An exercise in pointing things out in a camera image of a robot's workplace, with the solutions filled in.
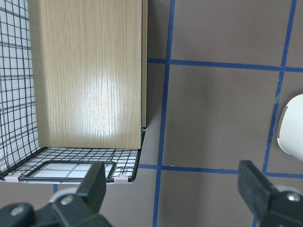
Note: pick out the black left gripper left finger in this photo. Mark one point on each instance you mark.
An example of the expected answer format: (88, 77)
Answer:
(85, 201)

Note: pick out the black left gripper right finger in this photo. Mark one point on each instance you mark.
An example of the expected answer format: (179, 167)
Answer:
(272, 205)

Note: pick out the white toaster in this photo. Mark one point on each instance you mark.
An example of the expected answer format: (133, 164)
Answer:
(290, 128)

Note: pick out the wire basket with wood shelf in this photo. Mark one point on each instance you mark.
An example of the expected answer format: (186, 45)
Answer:
(73, 77)

